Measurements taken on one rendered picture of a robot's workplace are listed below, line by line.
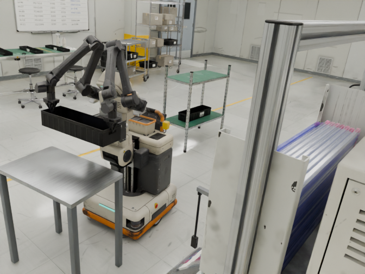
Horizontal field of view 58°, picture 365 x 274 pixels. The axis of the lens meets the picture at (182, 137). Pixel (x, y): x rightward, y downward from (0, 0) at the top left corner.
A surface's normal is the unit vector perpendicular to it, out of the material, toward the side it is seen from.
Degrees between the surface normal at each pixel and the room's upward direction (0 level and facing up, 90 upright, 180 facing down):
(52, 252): 0
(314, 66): 90
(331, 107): 90
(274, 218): 90
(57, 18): 90
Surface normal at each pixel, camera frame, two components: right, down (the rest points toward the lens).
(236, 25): -0.63, 0.27
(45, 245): 0.07, -0.92
